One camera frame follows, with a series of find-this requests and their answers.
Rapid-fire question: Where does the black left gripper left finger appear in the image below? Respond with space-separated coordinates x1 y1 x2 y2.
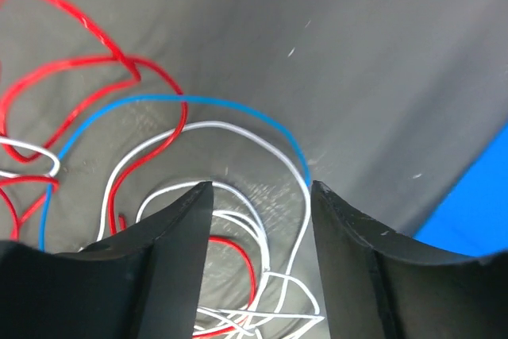
55 180 215 339

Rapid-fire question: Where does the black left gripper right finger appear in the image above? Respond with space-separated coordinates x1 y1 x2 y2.
311 179 477 339

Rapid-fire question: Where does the blue wire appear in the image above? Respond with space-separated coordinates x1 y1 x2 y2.
38 94 313 252

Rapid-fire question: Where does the blue three-compartment bin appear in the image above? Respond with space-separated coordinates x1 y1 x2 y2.
414 127 507 256

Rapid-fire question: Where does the red wire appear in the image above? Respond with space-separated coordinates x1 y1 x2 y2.
0 0 257 338

